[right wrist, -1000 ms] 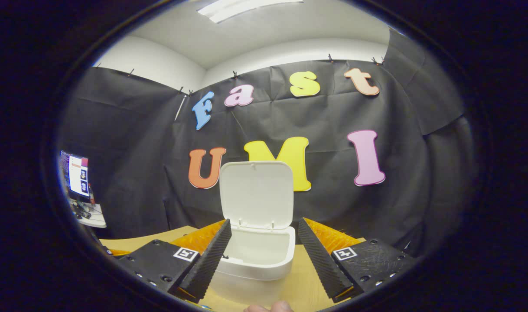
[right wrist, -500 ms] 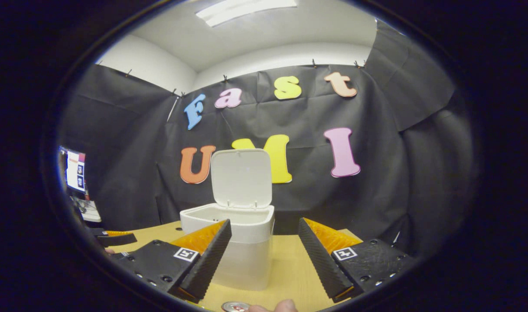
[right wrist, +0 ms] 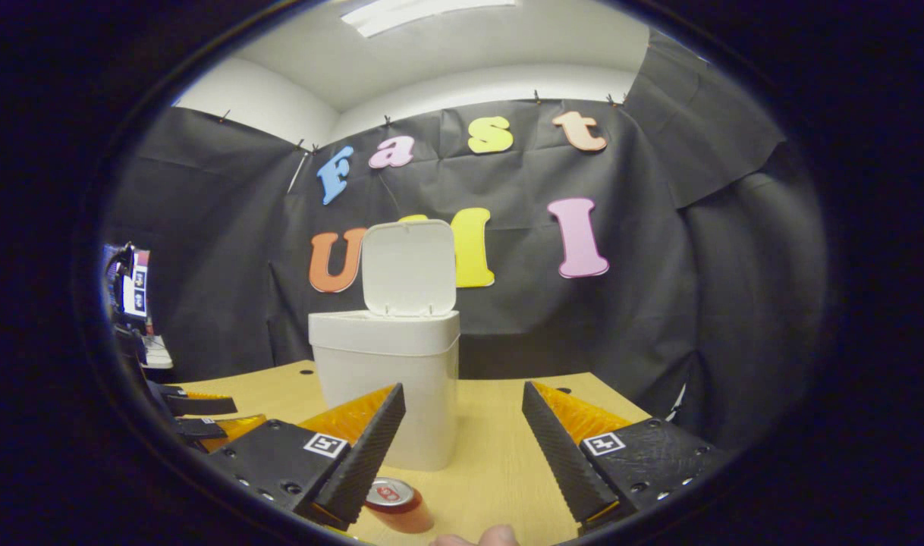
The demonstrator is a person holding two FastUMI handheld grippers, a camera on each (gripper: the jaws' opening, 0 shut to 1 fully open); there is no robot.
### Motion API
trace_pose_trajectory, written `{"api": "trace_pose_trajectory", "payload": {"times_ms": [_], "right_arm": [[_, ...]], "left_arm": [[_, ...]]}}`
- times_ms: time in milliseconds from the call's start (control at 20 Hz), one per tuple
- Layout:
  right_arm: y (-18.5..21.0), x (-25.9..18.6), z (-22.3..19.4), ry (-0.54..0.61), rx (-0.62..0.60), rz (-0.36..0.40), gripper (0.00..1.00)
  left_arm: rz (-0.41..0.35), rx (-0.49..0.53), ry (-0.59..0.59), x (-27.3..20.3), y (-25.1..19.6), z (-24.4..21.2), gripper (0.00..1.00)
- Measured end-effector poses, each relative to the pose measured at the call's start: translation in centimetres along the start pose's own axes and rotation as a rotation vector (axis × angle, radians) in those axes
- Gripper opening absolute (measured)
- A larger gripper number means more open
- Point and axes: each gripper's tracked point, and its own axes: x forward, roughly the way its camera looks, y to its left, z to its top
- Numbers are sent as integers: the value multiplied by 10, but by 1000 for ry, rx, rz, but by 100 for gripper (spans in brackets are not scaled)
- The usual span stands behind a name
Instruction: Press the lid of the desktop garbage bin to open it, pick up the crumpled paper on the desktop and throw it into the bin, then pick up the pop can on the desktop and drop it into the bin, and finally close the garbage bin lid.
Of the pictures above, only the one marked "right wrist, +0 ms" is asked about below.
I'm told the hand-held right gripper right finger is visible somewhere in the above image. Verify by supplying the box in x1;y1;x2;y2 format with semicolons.
522;381;728;535

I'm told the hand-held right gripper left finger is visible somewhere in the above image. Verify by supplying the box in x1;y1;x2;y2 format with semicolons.
204;383;407;532

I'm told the red pop can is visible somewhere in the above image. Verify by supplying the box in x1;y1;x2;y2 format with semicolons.
365;478;435;534

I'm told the white desktop garbage bin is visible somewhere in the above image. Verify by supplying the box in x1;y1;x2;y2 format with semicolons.
308;218;461;472

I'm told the wooden desktop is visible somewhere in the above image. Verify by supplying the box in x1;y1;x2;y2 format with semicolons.
175;360;652;546

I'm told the white side table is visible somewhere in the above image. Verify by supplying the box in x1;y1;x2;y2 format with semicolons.
140;334;176;371

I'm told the black backdrop cloth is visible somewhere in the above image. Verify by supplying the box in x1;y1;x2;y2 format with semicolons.
102;30;827;448

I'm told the ceiling light panel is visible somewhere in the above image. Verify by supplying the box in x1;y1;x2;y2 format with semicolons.
341;0;520;39

